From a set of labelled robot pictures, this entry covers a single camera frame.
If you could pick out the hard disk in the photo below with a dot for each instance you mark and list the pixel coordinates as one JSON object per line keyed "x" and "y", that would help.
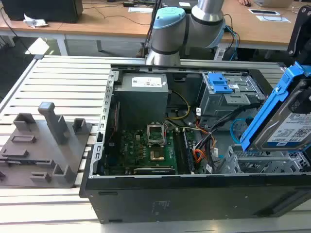
{"x": 286, "y": 126}

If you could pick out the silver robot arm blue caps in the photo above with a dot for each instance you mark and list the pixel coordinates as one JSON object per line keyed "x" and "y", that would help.
{"x": 167, "y": 36}

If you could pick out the metal disk bay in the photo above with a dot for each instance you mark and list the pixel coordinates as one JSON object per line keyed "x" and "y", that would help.
{"x": 262, "y": 165}

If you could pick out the black RAM slot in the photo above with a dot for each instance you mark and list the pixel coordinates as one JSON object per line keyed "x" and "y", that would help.
{"x": 178, "y": 153}
{"x": 190, "y": 157}
{"x": 182, "y": 153}
{"x": 186, "y": 155}

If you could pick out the white paper sheet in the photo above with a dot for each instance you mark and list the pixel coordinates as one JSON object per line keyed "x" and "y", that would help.
{"x": 272, "y": 19}
{"x": 141, "y": 10}

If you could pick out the white framed dark tablet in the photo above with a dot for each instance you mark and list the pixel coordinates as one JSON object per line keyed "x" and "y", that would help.
{"x": 262, "y": 12}

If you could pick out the blue plastic carrier latch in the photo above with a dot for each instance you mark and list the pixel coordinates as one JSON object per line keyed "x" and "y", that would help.
{"x": 219, "y": 83}

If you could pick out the metal drive cage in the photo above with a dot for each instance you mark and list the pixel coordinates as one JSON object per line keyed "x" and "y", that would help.
{"x": 218, "y": 102}

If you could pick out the grey power supply unit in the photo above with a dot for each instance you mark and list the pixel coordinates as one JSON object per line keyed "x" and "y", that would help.
{"x": 141, "y": 104}

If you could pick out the CPU socket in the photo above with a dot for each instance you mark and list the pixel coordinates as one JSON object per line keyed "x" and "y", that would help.
{"x": 158, "y": 155}

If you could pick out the brown wooden desk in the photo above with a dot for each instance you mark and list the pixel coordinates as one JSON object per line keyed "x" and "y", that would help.
{"x": 109, "y": 24}

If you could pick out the green motherboard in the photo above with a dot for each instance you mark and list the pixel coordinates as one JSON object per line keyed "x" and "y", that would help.
{"x": 136, "y": 150}

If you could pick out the black graphics card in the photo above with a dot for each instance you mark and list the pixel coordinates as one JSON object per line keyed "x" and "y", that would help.
{"x": 150, "y": 170}

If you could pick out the black open PC case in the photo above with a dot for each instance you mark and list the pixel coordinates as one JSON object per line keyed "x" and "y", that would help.
{"x": 170, "y": 201}

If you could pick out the black box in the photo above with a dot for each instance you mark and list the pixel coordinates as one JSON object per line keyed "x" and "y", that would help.
{"x": 41, "y": 9}

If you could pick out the crumpled white paper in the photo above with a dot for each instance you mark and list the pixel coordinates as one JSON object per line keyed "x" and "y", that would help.
{"x": 34, "y": 22}

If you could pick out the grey parts rack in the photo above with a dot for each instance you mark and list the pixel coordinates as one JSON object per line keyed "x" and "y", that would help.
{"x": 48, "y": 155}

